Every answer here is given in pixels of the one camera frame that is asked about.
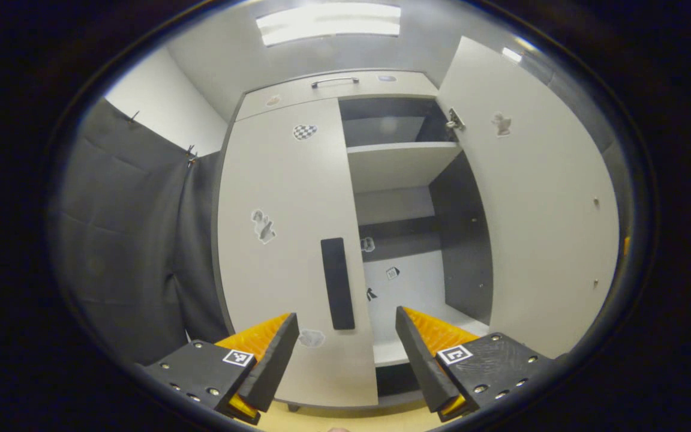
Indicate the small ceiling light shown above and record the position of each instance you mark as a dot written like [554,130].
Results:
[511,54]

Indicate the grey cabinet drawer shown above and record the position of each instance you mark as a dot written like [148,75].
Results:
[369,90]

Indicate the grey double-door shoe cabinet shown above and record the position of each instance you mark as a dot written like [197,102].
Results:
[399,165]

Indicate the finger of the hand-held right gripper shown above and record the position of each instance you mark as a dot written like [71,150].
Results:
[625,247]

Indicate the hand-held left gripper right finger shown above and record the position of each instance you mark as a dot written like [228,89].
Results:
[420,366]

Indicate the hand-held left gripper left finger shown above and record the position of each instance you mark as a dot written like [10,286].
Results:
[276,366]

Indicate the grey cabinet door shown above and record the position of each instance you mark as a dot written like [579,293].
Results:
[549,228]
[285,288]

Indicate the black backdrop cloth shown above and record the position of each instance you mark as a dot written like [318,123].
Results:
[129,240]

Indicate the large ceiling light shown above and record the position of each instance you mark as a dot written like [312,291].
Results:
[327,23]

